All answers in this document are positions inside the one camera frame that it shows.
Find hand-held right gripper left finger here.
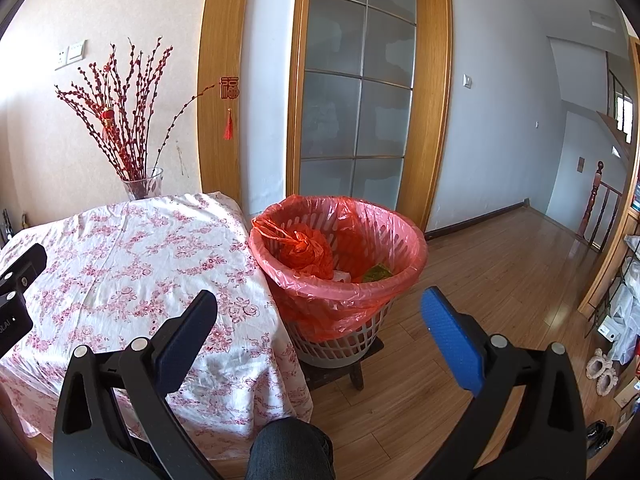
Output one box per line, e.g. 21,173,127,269
51,289,223,480

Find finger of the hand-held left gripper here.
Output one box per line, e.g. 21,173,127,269
0,243,48,306

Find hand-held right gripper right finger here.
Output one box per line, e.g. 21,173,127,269
420,286,588,480

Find light green plastic bag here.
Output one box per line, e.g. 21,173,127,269
361,264,394,283

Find white plastic basket bin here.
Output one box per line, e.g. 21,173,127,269
260,210,418,368

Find red bin liner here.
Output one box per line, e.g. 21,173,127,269
248,196,428,343

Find orange plastic bag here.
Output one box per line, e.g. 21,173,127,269
251,217,335,278

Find red floral tablecloth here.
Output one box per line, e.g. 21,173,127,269
0,191,313,461

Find dark wooden stool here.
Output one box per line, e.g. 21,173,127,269
299,336,386,392

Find glass vase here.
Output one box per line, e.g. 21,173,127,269
120,167,165,201

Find red berry branches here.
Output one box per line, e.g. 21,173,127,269
55,36,216,181

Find beige fuzzy slipper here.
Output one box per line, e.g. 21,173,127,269
585,350,608,383
597,367,619,395

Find knee in dark jeans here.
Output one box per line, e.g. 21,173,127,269
245,417,336,480

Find black metal rack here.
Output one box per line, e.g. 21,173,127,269
580,207,640,361

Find black leather shoe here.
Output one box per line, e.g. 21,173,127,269
597,425,616,461
585,420,607,456

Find wooden stair railing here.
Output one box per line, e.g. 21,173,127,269
580,160,626,251

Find red tassel hanging ornament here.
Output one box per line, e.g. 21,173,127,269
220,76,241,141

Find frosted glass door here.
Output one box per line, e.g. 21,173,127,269
300,0,418,198

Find wooden corner trim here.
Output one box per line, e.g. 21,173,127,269
197,0,251,201

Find wooden door frame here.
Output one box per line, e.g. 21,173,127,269
287,0,453,233

